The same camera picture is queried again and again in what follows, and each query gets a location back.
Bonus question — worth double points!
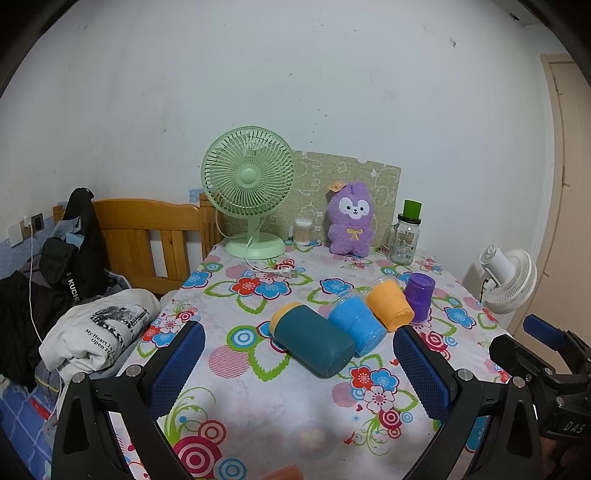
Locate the blue cup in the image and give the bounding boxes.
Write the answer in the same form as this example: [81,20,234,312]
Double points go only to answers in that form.
[329,295,387,357]

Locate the black bag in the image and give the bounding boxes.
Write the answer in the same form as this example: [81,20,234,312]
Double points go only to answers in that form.
[39,187,109,305]

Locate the teal cup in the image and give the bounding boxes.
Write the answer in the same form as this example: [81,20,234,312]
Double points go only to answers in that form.
[270,302,356,378]

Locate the glass jar with green lid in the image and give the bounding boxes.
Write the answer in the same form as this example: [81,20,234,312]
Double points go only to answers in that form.
[384,199,423,265]

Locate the purple plush toy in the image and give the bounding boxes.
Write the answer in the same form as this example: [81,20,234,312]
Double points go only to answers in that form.
[326,181,376,257]

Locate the patterned beige board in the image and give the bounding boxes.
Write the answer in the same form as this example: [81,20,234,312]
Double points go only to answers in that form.
[291,150,402,250]

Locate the floral tablecloth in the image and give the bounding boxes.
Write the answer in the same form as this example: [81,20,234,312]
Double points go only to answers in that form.
[108,242,518,480]

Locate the beige door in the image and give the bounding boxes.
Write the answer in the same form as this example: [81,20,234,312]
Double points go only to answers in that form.
[540,53,591,352]

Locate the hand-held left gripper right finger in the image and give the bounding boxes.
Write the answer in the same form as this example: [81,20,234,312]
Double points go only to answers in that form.
[393,325,546,480]

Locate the white fan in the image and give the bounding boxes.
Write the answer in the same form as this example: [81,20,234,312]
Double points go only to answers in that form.
[478,246,537,315]

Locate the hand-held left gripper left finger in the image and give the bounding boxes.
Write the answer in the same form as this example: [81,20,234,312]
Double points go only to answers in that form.
[52,320,206,480]

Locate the orange cup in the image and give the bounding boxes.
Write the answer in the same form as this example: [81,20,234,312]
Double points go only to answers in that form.
[366,280,414,333]

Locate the wooden headboard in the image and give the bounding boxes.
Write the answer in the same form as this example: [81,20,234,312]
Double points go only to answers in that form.
[53,193,227,296]

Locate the blue patterned bed sheet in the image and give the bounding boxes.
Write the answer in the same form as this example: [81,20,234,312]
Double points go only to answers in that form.
[0,374,61,480]

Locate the orange round object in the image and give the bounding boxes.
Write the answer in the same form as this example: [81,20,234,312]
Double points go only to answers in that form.
[263,465,303,480]

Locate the white printed shirt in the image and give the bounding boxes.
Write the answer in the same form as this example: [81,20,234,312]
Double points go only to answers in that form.
[39,288,162,374]

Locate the green desk fan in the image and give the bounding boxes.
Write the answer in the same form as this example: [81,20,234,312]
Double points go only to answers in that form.
[201,126,297,260]

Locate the purple cup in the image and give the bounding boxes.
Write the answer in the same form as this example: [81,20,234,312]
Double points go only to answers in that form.
[404,272,435,323]

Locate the white charging cable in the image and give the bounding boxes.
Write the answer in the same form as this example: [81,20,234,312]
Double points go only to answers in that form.
[27,226,65,407]

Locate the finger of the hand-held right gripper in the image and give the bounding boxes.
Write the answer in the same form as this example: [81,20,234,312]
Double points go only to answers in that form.
[489,333,561,388]
[524,314,591,370]

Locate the white fan cable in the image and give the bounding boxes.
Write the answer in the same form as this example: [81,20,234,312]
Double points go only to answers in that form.
[245,231,298,281]

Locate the dark clothes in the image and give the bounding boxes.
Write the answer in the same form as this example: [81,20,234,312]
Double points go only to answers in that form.
[0,270,65,388]

